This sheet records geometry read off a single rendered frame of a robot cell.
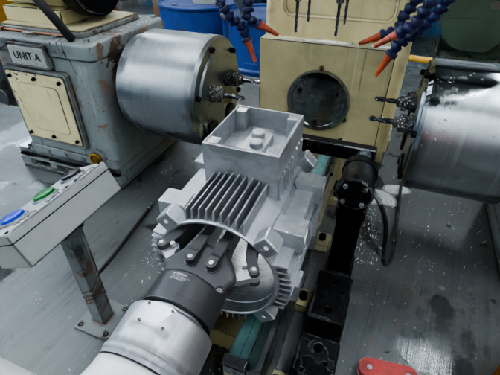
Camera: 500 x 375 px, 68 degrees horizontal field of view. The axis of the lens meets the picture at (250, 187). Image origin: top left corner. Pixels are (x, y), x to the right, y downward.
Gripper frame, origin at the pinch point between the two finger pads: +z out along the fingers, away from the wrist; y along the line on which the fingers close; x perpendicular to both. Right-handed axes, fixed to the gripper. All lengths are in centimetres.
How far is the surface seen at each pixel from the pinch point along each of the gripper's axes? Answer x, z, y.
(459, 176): 8.8, 22.5, -29.4
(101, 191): 1.4, -6.1, 20.5
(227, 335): 21.7, -11.4, 0.2
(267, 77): 7.4, 44.9, 13.0
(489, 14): 108, 425, -96
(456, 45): 140, 422, -74
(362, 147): 7.2, 23.4, -12.8
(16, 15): -7, 30, 68
